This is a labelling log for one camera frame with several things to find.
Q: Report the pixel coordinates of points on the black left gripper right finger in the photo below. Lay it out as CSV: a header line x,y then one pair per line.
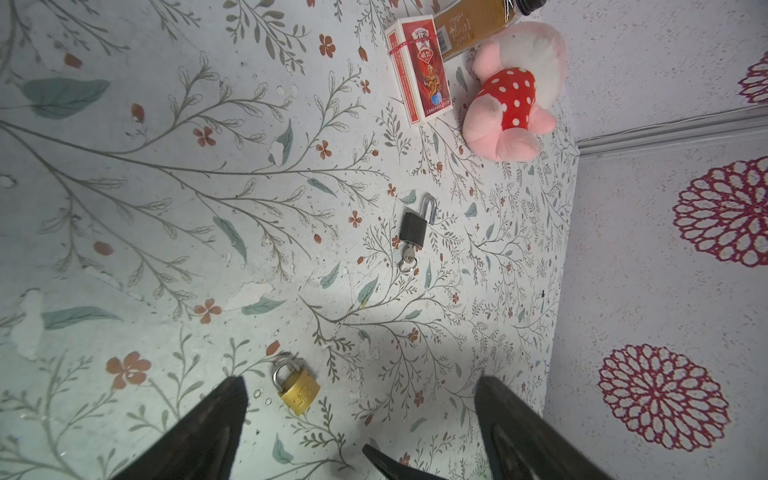
x,y
520,444

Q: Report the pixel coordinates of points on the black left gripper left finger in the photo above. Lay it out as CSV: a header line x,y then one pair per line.
x,y
203,444

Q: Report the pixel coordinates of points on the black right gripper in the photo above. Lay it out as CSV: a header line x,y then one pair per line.
x,y
392,469

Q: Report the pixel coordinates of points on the small brass padlock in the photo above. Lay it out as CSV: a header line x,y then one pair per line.
x,y
295,385

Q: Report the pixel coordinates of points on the black padlock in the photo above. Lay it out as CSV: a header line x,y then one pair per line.
x,y
414,223

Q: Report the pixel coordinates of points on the silver key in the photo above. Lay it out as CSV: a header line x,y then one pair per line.
x,y
408,260

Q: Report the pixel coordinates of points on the pink plush toy red dress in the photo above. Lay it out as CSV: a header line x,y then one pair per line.
x,y
522,72

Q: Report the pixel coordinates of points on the red playing card box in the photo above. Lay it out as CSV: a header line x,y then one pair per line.
x,y
413,47

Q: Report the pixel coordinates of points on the amber spice jar black lid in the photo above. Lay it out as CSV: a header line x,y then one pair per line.
x,y
466,23

